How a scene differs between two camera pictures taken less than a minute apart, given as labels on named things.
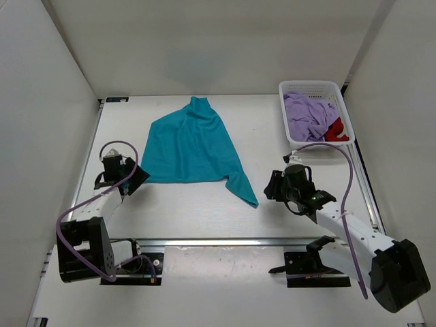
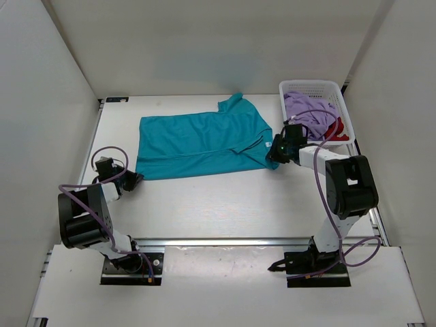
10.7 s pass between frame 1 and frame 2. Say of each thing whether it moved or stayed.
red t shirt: stayed
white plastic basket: stayed
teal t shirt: moved
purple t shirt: stayed
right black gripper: moved
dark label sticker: stayed
